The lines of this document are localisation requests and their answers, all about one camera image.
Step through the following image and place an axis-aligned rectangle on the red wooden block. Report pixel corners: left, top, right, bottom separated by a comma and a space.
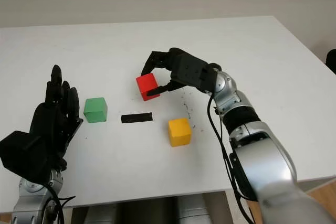
135, 73, 161, 102

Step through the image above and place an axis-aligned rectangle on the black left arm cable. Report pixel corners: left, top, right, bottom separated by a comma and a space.
44, 182, 77, 224

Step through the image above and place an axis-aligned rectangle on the yellow wooden block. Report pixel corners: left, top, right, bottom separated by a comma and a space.
167, 118, 192, 147

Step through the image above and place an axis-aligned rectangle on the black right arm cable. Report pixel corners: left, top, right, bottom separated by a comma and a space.
206, 95, 255, 224

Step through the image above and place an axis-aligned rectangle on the black tape strip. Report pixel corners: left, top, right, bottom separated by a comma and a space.
121, 112, 154, 124

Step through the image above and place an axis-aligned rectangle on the white table leg panel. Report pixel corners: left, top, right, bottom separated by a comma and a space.
204, 191, 233, 224

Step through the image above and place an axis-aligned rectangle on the grey robot leg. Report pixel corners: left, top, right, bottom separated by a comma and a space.
176, 195, 211, 224
83, 200, 119, 224

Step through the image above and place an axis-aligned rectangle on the green wooden block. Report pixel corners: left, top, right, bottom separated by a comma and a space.
83, 97, 109, 124

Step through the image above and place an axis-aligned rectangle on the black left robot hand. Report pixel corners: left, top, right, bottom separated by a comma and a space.
28, 64, 84, 172

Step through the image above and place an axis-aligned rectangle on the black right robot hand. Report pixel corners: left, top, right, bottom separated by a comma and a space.
140, 47, 191, 97

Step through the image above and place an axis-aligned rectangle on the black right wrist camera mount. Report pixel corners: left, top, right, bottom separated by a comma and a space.
170, 52, 220, 95

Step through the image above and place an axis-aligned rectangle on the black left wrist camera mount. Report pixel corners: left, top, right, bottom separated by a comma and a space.
0, 131, 49, 183

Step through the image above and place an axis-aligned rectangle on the black chair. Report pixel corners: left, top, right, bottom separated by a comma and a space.
325, 49, 336, 74

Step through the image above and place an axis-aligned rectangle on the grey right robot leg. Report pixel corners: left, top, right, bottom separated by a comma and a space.
176, 195, 211, 224

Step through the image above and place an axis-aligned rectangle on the grey left robot leg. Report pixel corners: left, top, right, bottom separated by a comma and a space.
83, 200, 119, 224

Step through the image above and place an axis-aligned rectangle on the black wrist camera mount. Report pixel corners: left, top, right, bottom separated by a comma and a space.
170, 52, 220, 95
0, 131, 49, 183

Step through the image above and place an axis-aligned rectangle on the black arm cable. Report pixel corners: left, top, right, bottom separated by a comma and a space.
44, 182, 77, 224
206, 95, 255, 224

